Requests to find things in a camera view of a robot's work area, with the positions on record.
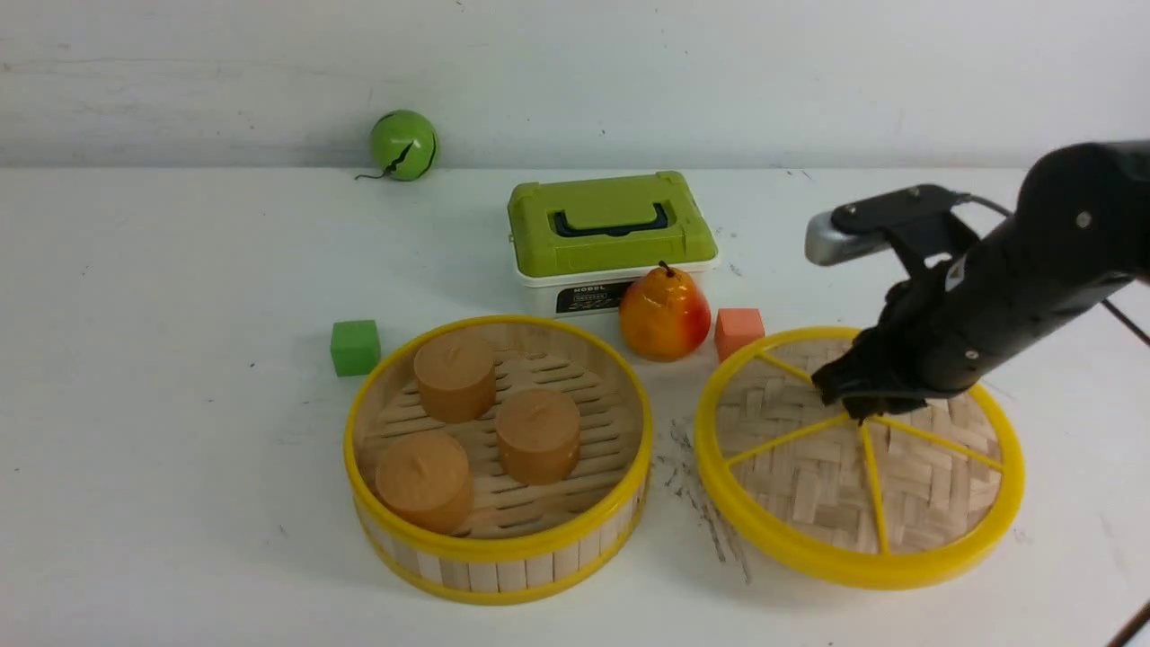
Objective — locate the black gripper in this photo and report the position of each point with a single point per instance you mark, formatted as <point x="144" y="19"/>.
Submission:
<point x="907" y="358"/>

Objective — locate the yellow woven steamer lid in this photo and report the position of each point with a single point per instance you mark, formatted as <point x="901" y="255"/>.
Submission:
<point x="899" y="501"/>

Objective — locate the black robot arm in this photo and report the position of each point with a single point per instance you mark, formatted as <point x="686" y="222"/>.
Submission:
<point x="970" y="302"/>

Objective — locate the yellow bamboo steamer basket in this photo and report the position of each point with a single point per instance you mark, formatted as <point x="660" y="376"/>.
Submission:
<point x="522" y="541"/>

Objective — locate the orange foam cube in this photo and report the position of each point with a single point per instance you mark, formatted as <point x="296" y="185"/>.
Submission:
<point x="735" y="328"/>

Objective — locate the orange yellow toy pear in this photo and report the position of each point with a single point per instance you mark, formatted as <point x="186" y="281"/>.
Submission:
<point x="664" y="315"/>

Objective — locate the green lidded storage box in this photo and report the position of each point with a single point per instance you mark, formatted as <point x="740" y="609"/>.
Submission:
<point x="578" y="245"/>

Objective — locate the brown bun right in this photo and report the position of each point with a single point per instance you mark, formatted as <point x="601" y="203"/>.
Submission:
<point x="538" y="435"/>

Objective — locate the brown bun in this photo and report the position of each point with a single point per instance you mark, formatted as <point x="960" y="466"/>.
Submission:
<point x="426" y="479"/>
<point x="455" y="377"/>
<point x="538" y="435"/>

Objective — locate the brown bun back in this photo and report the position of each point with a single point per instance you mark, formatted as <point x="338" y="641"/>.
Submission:
<point x="455" y="377"/>

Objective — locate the brown bun front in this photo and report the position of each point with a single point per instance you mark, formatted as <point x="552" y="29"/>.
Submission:
<point x="426" y="479"/>

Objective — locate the green foam cube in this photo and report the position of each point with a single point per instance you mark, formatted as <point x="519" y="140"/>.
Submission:
<point x="355" y="347"/>

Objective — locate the green toy ball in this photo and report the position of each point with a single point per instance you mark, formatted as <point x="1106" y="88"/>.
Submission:
<point x="404" y="144"/>

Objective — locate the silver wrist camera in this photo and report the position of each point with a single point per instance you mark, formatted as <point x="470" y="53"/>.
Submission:
<point x="916" y="223"/>

